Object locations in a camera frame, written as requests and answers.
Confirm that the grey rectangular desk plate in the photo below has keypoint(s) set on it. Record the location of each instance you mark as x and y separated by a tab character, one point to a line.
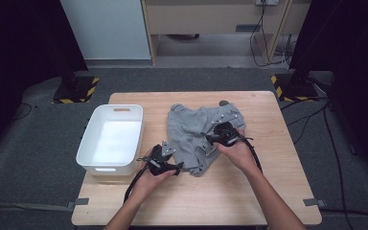
248	28

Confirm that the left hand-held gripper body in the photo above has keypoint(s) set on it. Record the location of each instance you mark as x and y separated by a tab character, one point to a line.
158	161

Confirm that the grey tape piece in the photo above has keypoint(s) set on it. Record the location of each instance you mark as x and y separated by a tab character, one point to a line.
80	202
314	202

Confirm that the person's left hand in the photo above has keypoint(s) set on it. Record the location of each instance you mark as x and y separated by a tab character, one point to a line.
148	185

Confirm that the black curtain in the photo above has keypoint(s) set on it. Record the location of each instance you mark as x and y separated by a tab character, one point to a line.
348	64
19	64

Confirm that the grey pants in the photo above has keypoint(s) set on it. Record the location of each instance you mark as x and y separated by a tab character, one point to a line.
188	137

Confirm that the beige wooden desk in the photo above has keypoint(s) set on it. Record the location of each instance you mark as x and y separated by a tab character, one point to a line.
204	19

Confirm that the white power strip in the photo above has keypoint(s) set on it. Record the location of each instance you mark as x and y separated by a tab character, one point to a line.
267	2

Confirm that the white cabinet panel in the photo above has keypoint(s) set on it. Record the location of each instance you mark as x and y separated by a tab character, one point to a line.
105	28

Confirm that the black yellow striped stand base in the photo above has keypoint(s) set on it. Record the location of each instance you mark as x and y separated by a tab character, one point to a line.
295	87
75	91

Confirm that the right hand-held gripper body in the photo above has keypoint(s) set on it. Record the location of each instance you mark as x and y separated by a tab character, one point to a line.
226	132

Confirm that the person's right hand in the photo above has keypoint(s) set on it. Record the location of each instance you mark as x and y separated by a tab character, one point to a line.
239	156

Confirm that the white plastic storage bin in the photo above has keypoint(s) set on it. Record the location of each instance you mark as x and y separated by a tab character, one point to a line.
111	140

